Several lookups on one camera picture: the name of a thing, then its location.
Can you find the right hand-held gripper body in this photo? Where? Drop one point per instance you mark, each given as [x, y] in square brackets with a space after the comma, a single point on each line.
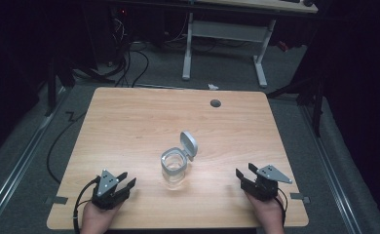
[265, 183]

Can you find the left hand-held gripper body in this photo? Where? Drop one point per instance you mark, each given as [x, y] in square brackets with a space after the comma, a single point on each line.
[106, 188]

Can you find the glass jar with grey lid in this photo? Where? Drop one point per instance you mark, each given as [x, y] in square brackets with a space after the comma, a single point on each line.
[175, 164]

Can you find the person's right hand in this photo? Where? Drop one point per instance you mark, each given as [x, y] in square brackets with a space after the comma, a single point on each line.
[268, 213]

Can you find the person's left hand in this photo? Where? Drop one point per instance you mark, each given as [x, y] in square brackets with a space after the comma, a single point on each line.
[97, 218]

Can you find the grey tape strip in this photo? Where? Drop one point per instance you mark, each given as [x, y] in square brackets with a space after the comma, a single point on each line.
[57, 200]
[300, 197]

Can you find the dark round table grommet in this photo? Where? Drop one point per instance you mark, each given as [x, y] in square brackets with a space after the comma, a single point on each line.
[215, 103]

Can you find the white crumpled paper scrap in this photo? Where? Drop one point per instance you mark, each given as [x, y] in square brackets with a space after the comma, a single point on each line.
[213, 86]

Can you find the black stand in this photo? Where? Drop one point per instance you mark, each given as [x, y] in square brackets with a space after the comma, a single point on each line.
[308, 94]
[57, 81]

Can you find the white-legged wooden desk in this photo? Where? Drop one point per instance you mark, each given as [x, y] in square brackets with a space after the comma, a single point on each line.
[227, 31]

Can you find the metal floor rail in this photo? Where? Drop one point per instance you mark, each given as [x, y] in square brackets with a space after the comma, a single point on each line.
[19, 162]
[332, 175]

